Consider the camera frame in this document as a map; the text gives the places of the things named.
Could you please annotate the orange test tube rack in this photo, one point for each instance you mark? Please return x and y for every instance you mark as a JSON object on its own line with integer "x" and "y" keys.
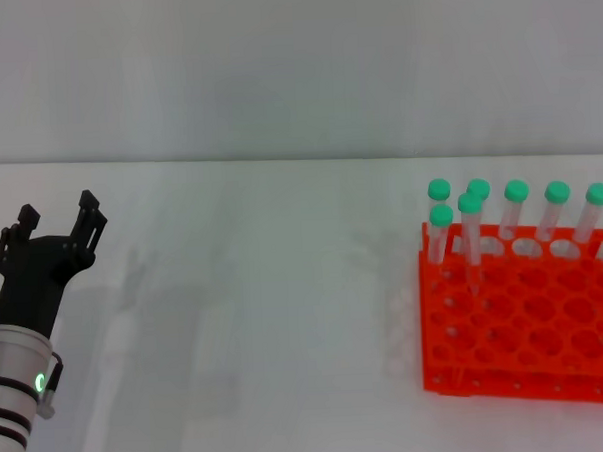
{"x": 511, "y": 327}

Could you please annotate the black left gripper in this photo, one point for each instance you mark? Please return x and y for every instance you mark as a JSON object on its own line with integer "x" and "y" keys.
{"x": 31, "y": 278}

